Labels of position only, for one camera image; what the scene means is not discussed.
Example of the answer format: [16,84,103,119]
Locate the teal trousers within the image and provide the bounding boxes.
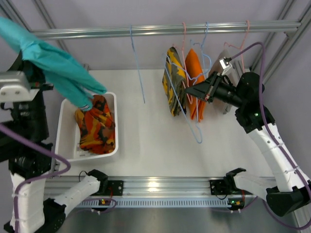
[0,17,107,111]

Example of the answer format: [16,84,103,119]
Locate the orange camouflage trousers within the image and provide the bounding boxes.
[75,95,116,154]

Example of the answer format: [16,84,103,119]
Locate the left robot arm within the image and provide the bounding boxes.
[0,55,108,233]

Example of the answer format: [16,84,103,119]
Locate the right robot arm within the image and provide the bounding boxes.
[185,71,311,216]

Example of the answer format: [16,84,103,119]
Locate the beige trousers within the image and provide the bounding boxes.
[207,50,235,115]

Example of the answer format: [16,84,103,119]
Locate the green yellow camouflage trousers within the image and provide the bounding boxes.
[162,47,187,117]

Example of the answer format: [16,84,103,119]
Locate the white plastic basket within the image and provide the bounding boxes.
[55,92,120,165]

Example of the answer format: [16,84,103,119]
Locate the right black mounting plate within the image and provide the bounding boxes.
[209,179,234,196]

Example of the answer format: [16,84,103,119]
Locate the black mounting plate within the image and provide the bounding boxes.
[102,180,124,197]
[209,179,234,196]

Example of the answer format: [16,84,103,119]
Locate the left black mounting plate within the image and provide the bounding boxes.
[102,180,124,197]

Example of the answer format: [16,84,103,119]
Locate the pink wire hanger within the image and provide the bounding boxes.
[172,21,192,104]
[224,20,250,73]

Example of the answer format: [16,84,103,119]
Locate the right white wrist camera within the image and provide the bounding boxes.
[219,57,233,76]

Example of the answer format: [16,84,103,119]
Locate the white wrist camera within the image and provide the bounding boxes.
[0,71,32,102]
[219,57,233,76]

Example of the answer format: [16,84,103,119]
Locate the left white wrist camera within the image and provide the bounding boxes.
[0,71,32,102]

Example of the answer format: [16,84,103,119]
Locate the aluminium hanging rail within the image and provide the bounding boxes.
[33,20,302,40]

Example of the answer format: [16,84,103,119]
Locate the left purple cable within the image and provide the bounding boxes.
[0,122,71,233]

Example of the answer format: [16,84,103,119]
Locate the purple cable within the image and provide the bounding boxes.
[0,122,71,233]
[230,41,311,231]

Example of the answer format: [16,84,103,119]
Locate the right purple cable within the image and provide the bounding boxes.
[230,41,311,231]

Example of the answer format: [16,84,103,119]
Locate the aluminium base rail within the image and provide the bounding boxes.
[46,176,277,199]

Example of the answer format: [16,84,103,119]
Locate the white slotted cable duct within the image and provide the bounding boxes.
[75,197,234,209]

